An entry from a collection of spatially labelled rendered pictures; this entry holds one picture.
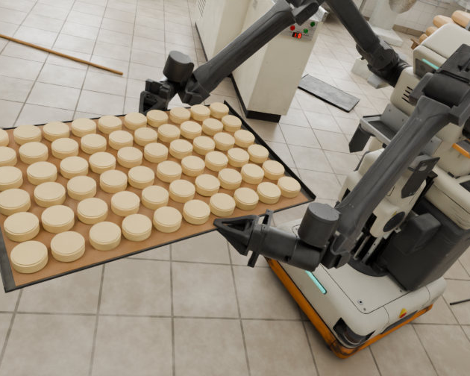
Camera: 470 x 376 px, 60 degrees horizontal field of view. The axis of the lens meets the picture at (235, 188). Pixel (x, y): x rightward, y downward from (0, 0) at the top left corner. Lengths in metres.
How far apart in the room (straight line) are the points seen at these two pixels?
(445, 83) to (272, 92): 2.37
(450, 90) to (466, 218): 0.91
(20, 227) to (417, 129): 0.72
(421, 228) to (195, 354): 0.99
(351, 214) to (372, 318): 1.03
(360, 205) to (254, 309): 1.21
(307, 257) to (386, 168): 0.23
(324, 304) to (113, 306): 0.88
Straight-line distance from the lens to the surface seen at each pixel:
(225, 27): 3.65
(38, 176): 0.82
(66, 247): 0.70
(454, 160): 1.77
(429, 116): 0.87
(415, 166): 1.38
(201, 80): 1.16
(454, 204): 1.75
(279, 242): 0.76
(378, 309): 1.86
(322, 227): 0.73
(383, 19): 7.29
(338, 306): 1.80
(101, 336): 1.76
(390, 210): 1.55
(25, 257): 0.69
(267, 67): 3.08
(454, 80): 0.91
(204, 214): 0.76
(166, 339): 1.77
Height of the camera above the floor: 1.52
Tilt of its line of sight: 37 degrees down
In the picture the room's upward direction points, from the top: 19 degrees clockwise
